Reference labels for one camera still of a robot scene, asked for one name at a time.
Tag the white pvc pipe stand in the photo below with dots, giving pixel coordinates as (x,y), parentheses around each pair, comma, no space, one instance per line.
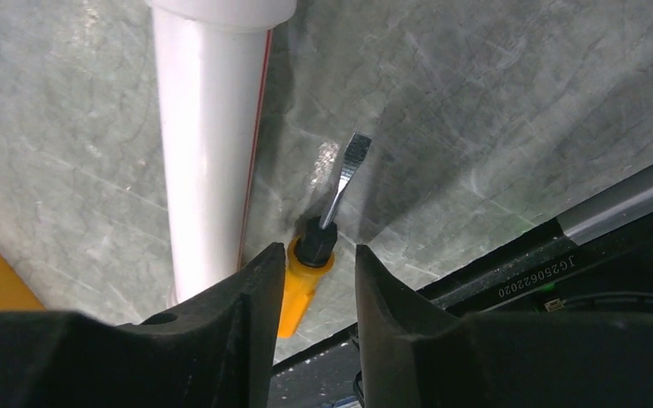
(211,64)

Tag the aluminium rail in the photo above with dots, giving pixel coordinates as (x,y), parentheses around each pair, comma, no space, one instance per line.
(609,210)

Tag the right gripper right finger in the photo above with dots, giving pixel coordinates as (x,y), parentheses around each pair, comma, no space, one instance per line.
(414,354)

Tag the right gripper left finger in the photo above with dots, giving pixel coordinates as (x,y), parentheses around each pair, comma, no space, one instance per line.
(215,349)

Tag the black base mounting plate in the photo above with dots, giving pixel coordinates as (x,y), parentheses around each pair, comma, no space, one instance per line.
(543,271)

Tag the orange handled screwdriver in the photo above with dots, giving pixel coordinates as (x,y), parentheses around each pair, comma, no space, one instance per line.
(310,255)

